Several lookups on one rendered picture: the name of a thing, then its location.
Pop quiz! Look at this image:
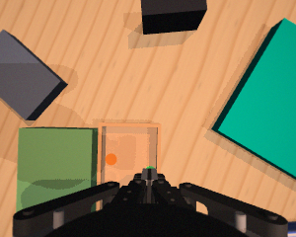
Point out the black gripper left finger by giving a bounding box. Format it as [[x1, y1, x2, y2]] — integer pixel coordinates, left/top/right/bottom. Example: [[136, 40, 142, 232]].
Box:
[[12, 168, 150, 237]]

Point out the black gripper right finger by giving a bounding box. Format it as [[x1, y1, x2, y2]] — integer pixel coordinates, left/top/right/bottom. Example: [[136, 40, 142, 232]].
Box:
[[149, 168, 288, 237]]

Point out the green flat rectangular slab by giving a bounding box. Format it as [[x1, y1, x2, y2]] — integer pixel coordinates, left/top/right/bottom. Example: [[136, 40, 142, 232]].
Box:
[[211, 18, 296, 180]]

